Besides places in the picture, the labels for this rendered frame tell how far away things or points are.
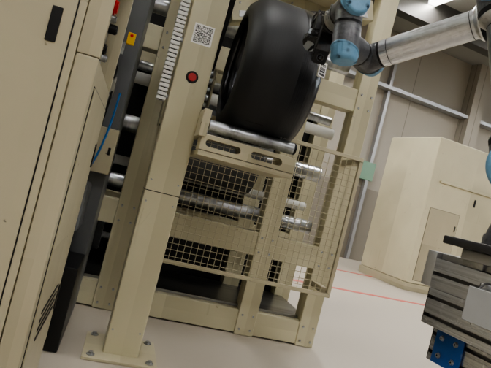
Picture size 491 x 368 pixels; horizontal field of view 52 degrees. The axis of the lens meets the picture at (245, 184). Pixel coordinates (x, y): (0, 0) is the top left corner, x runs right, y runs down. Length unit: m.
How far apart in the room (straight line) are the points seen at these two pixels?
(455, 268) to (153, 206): 1.06
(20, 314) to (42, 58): 0.54
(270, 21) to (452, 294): 1.07
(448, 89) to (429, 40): 9.05
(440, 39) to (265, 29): 0.63
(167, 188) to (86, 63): 0.82
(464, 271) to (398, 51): 0.60
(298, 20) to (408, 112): 8.05
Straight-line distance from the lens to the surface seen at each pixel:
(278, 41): 1.80
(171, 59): 1.92
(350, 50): 1.40
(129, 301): 1.93
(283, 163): 1.85
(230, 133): 1.83
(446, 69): 10.49
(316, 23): 1.61
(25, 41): 1.18
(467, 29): 1.44
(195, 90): 1.90
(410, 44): 1.47
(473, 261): 1.29
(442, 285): 1.35
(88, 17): 1.18
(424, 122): 10.09
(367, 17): 2.62
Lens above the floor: 0.70
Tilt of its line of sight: 1 degrees up
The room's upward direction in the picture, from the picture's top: 14 degrees clockwise
